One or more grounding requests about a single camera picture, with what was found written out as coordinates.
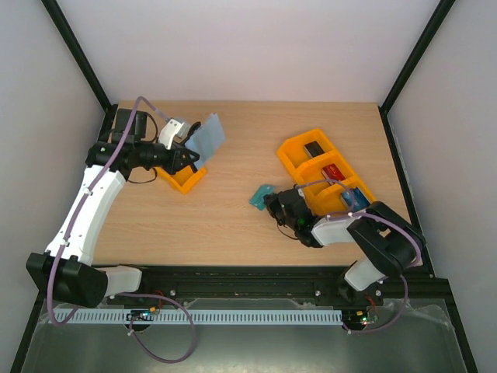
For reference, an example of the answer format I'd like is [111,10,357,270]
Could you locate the white slotted cable duct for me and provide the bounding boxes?
[68,309,342,326]

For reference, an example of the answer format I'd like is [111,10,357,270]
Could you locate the red card in bin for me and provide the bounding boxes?
[322,163,346,181]

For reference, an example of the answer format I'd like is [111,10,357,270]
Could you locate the small yellow bin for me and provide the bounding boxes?
[155,167,207,194]

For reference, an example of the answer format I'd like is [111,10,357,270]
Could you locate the purple cable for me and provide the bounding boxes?
[297,178,423,336]
[47,96,196,364]

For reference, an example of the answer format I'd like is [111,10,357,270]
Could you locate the black frame post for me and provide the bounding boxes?
[40,0,118,113]
[379,0,457,116]

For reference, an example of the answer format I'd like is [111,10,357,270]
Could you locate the teal credit card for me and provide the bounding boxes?
[249,196,266,211]
[252,184,274,201]

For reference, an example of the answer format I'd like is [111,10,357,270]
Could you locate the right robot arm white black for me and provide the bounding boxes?
[263,187,426,305]

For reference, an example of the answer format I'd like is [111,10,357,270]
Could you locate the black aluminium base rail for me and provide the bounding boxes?
[38,264,455,308]

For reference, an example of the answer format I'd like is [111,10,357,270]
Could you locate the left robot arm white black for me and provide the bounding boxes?
[26,109,201,308]

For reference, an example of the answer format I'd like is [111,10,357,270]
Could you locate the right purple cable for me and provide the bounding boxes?
[297,178,423,336]

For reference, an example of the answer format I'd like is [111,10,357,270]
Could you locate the right black frame post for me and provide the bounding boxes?
[379,0,457,116]

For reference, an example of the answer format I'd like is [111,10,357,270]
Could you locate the left black frame post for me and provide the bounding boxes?
[40,0,118,113]

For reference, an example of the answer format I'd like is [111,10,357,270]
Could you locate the blue card in bin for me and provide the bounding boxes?
[340,187,370,212]

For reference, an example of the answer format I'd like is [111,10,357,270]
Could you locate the black item in bin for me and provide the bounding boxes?
[304,141,325,158]

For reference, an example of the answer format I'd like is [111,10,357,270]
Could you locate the yellow three-compartment bin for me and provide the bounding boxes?
[276,128,376,215]

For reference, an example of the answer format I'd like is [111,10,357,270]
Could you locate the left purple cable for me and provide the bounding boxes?
[47,96,196,364]

